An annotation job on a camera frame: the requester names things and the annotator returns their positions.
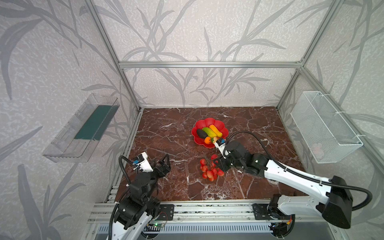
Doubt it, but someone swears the orange yellow fake squash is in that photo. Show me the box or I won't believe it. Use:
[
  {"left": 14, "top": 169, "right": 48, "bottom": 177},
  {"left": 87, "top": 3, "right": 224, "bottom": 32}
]
[{"left": 209, "top": 125, "right": 223, "bottom": 138}]

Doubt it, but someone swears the bunch of red fake cherries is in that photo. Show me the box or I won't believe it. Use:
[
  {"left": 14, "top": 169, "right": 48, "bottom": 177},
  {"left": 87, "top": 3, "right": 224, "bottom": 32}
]
[{"left": 200, "top": 154, "right": 225, "bottom": 182}]

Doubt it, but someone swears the small fake orange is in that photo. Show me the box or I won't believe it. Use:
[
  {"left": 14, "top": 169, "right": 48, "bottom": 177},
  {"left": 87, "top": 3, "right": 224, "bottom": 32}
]
[{"left": 204, "top": 137, "right": 212, "bottom": 145}]

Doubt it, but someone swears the green yellow fake cucumber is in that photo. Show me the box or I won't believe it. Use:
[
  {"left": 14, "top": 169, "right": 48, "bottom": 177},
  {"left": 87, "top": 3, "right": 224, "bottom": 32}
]
[{"left": 202, "top": 127, "right": 216, "bottom": 138}]

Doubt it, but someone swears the dark fake avocado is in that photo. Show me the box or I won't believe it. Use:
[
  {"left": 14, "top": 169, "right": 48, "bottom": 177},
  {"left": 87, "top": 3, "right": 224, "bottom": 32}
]
[{"left": 197, "top": 129, "right": 208, "bottom": 140}]

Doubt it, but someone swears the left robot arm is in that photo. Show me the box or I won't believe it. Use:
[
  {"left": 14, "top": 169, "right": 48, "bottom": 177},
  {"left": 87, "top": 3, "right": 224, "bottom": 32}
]
[{"left": 107, "top": 152, "right": 175, "bottom": 240}]

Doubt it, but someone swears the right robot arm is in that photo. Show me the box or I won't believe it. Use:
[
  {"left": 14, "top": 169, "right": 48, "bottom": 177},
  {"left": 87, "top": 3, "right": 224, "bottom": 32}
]
[{"left": 214, "top": 139, "right": 353, "bottom": 229}]

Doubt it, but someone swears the red flower-shaped fruit bowl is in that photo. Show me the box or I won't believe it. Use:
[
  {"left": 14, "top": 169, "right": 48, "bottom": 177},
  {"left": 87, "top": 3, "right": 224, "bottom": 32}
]
[{"left": 191, "top": 118, "right": 229, "bottom": 149}]

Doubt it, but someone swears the small green circuit board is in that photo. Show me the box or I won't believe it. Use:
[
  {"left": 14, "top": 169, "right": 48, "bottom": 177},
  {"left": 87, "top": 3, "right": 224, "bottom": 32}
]
[{"left": 144, "top": 222, "right": 167, "bottom": 233}]

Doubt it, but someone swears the pink object in basket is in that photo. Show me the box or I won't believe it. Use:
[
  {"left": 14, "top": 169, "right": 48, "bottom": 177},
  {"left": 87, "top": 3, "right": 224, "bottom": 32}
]
[{"left": 311, "top": 143, "right": 325, "bottom": 160}]

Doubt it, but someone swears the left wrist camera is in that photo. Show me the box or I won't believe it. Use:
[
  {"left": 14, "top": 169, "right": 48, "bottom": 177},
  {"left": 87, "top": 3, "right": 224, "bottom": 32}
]
[{"left": 133, "top": 152, "right": 154, "bottom": 173}]

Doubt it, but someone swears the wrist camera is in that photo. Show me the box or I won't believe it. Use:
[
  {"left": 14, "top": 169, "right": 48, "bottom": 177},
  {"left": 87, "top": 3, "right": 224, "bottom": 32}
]
[
  {"left": 214, "top": 138, "right": 229, "bottom": 159},
  {"left": 133, "top": 152, "right": 154, "bottom": 173}
]

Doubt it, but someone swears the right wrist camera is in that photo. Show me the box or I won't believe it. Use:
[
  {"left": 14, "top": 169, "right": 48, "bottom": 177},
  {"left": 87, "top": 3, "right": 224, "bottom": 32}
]
[{"left": 214, "top": 138, "right": 229, "bottom": 159}]

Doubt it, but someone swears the right black cable conduit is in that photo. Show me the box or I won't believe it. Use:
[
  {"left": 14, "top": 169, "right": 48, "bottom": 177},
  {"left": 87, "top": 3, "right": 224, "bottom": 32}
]
[{"left": 224, "top": 130, "right": 373, "bottom": 211}]

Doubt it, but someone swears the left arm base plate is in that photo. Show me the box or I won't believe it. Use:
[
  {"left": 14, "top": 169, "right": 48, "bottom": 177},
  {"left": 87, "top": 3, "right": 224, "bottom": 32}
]
[{"left": 153, "top": 204, "right": 175, "bottom": 221}]

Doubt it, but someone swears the aluminium mounting rail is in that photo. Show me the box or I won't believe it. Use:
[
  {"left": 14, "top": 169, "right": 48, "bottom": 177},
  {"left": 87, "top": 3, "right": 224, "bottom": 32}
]
[{"left": 87, "top": 197, "right": 325, "bottom": 224}]

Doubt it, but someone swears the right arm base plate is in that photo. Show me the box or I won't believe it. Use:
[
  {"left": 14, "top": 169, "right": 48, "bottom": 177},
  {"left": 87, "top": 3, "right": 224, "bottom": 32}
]
[{"left": 252, "top": 203, "right": 274, "bottom": 220}]

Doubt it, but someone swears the clear acrylic wall shelf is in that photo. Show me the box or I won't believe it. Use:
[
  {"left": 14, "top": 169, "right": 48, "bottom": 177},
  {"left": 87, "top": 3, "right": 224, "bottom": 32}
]
[{"left": 43, "top": 94, "right": 120, "bottom": 163}]

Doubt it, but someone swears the aluminium frame crossbar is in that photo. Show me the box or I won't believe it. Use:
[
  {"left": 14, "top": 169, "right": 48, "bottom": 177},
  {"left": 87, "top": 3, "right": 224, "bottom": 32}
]
[{"left": 119, "top": 61, "right": 301, "bottom": 69}]

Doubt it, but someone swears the white wire mesh basket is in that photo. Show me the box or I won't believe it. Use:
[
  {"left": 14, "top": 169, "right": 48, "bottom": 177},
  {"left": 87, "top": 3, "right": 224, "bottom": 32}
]
[{"left": 291, "top": 91, "right": 364, "bottom": 164}]

